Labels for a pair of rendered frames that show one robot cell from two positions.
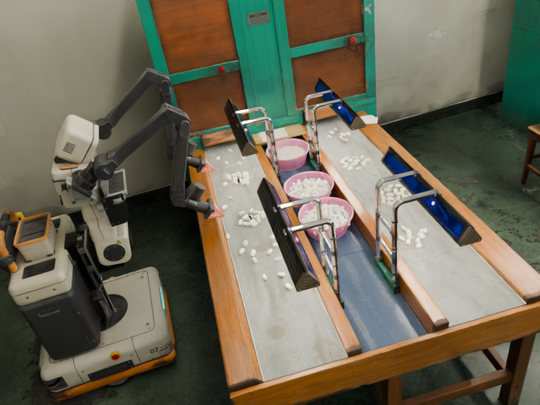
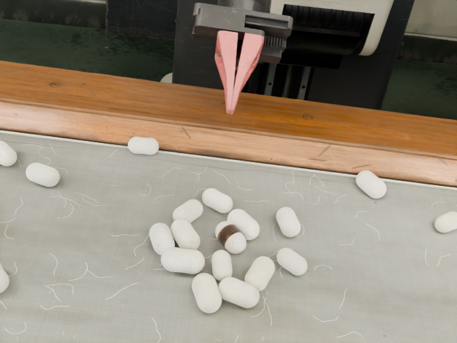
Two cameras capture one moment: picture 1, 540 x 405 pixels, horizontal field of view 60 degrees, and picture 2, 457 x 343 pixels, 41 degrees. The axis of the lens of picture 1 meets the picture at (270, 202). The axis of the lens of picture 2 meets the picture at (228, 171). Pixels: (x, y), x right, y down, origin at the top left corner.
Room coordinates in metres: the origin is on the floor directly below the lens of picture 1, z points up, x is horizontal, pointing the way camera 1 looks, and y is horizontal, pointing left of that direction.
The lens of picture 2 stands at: (1.96, -0.30, 1.14)
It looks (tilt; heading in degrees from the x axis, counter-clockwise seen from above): 37 degrees down; 95
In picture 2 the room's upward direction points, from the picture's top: 9 degrees clockwise
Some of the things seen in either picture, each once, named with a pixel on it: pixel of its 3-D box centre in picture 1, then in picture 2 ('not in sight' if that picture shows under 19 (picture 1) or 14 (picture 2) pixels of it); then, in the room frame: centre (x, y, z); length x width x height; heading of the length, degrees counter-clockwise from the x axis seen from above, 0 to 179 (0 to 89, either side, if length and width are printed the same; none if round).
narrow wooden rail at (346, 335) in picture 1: (288, 218); not in sight; (1.93, -0.08, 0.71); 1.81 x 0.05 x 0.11; 7
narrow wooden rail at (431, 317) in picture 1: (349, 202); not in sight; (1.97, -0.40, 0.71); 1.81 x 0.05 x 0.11; 7
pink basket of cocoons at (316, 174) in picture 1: (309, 191); not in sight; (2.11, -0.22, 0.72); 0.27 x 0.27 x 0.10
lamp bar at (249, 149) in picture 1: (238, 124); not in sight; (2.34, 0.09, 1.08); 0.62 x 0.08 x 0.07; 7
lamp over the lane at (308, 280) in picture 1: (283, 226); not in sight; (1.38, -0.03, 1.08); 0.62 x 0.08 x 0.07; 7
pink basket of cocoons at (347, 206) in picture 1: (326, 220); not in sight; (1.83, -0.26, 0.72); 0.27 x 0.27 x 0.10
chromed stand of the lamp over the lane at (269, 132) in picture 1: (258, 150); not in sight; (2.35, 0.01, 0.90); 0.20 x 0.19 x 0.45; 7
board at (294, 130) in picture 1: (278, 134); not in sight; (2.76, -0.13, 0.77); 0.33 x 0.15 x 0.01; 97
